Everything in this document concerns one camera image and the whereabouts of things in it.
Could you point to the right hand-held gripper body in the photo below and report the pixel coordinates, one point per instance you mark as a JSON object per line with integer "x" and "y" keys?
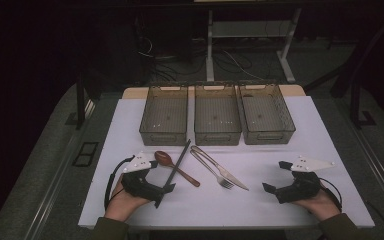
{"x": 300, "y": 190}

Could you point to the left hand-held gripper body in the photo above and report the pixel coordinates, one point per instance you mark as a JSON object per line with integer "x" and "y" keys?
{"x": 140, "y": 186}

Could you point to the brown wooden spoon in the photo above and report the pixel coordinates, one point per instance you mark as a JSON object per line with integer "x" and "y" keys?
{"x": 162, "y": 157}

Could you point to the silver metal fork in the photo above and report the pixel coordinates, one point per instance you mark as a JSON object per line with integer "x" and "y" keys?
{"x": 210, "y": 169}

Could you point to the silver metal knife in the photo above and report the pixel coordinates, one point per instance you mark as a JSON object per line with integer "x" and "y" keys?
{"x": 225, "y": 173}

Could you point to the smoky transparent plastic bin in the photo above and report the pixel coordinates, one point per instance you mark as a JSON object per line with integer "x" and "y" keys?
{"x": 165, "y": 115}
{"x": 266, "y": 113}
{"x": 217, "y": 115}

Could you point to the person's left hand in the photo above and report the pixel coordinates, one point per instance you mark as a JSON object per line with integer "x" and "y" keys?
{"x": 123, "y": 203}

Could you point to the person's right hand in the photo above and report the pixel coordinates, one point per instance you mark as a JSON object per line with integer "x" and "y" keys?
{"x": 323, "y": 206}

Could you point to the dark metal stand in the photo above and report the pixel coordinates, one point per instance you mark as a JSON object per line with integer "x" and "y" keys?
{"x": 80, "y": 100}
{"x": 355, "y": 100}

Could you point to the white metal stand frame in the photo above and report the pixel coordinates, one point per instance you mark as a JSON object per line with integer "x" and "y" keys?
{"x": 209, "y": 50}

